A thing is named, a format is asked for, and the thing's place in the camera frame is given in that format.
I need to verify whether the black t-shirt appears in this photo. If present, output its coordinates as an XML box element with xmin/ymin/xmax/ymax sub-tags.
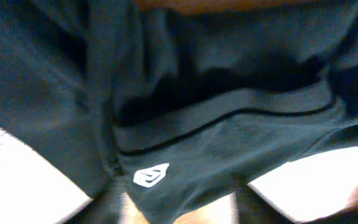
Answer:
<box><xmin>0</xmin><ymin>1</ymin><xmax>358</xmax><ymax>223</ymax></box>

